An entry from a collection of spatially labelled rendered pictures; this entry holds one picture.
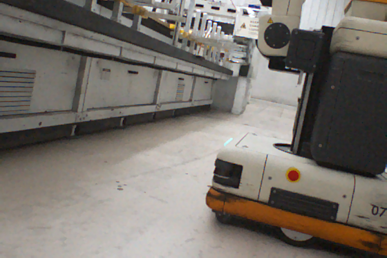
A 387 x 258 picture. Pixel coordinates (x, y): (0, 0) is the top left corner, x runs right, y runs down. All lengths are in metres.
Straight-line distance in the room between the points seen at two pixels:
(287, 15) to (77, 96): 1.32
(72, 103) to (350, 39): 1.57
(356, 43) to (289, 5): 0.33
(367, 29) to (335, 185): 0.53
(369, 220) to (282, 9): 0.82
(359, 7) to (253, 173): 0.74
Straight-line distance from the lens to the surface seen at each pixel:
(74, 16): 1.62
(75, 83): 2.21
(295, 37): 1.35
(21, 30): 1.47
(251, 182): 1.27
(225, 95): 6.00
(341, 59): 1.28
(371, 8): 1.49
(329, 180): 1.27
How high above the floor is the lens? 0.51
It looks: 3 degrees down
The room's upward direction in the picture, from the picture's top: 11 degrees clockwise
